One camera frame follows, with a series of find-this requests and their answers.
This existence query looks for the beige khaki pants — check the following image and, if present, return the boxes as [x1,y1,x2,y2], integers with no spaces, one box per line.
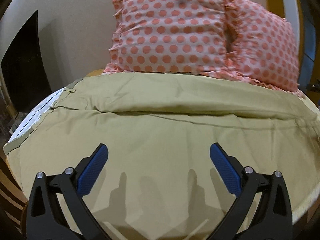
[4,73,319,239]

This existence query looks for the dark doorway opening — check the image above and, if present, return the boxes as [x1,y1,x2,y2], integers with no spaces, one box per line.
[1,11,52,113]

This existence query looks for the right polka dot pillow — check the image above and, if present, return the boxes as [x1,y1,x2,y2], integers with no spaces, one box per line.
[199,0,304,98]

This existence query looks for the polka dot pillow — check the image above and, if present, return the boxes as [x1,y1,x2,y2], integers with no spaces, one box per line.
[104,0,231,76]
[199,0,304,98]

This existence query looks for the left polka dot pillow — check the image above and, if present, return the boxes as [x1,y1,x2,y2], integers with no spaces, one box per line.
[104,0,231,76]

